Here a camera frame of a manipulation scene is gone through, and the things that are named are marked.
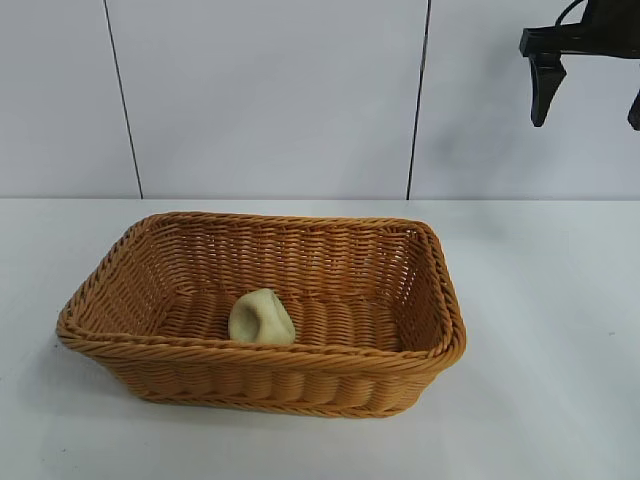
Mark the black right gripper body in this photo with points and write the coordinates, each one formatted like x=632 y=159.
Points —
x=610 y=30

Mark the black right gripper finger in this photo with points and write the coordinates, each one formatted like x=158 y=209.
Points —
x=636 y=112
x=542 y=85

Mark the brown woven wicker basket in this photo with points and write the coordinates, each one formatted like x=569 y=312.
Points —
x=350 y=325

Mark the pale yellow egg yolk pastry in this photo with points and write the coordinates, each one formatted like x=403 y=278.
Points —
x=265 y=325

